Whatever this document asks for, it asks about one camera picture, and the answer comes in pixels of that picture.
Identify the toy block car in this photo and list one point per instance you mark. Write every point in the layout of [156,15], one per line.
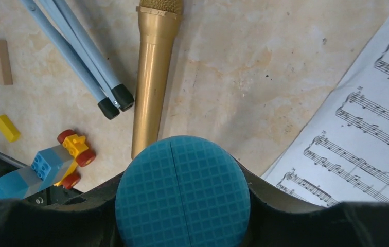
[58,165]

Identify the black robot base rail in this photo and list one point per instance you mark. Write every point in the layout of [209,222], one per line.
[23,183]

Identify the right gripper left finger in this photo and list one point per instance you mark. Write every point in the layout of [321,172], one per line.
[85,220]

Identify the blue music stand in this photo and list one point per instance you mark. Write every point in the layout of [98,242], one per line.
[75,45]

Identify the gold toy microphone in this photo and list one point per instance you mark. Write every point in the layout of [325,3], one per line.
[159,23]

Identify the yellow toy brick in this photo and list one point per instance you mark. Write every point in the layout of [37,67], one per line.
[8,129]

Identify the sheet music page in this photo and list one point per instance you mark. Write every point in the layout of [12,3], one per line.
[342,154]

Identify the small wooden block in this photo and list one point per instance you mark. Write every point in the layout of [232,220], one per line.
[5,67]

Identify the blue toy microphone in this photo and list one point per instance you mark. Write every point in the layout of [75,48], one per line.
[183,191]

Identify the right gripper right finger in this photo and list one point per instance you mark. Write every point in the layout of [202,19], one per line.
[279,219]

